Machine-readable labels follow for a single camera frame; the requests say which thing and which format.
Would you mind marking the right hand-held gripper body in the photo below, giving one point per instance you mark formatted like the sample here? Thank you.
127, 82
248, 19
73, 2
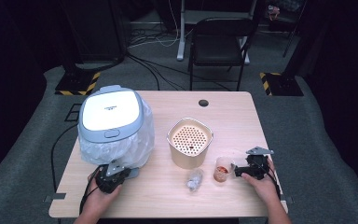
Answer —
258, 163

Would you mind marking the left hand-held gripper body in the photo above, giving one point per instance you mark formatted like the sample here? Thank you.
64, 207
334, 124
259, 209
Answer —
112, 177

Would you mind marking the clear plastic cup red residue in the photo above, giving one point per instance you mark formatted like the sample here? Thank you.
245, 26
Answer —
222, 171

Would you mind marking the white and grey-blue pedal bin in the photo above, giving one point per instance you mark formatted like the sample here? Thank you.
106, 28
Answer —
110, 112

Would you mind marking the person's left hand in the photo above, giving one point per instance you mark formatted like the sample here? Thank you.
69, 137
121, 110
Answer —
101, 197

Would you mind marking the person's right hand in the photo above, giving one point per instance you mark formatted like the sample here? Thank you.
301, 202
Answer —
264, 186

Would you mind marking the crumpled clear plastic wrapper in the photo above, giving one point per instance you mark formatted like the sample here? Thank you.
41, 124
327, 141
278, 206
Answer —
195, 180

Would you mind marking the beige perforated basket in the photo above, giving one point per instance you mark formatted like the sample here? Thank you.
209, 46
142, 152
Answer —
189, 140

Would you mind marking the black stand base striped tape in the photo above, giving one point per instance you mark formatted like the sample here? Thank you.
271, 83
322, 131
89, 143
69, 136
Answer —
76, 84
282, 84

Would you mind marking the black folding chair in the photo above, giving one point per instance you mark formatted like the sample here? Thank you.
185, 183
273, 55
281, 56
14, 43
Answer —
219, 40

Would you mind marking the dark cabinet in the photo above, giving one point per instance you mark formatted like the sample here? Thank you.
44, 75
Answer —
101, 28

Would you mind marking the white metal desk frame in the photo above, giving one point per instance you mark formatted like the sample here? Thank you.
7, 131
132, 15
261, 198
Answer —
181, 37

